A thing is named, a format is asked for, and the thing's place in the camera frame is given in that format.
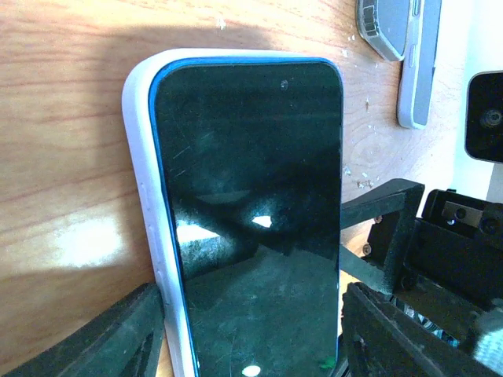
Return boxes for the blue-edged black phone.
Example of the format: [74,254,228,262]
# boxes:
[147,57,345,377]

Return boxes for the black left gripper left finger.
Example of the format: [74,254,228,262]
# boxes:
[7,283,164,376]

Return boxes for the lavender plain phone case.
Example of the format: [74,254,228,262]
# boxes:
[121,47,346,377]

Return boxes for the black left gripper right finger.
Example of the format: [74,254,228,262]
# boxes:
[342,283,497,376]

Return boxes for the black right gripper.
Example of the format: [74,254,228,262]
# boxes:
[339,178,502,309]

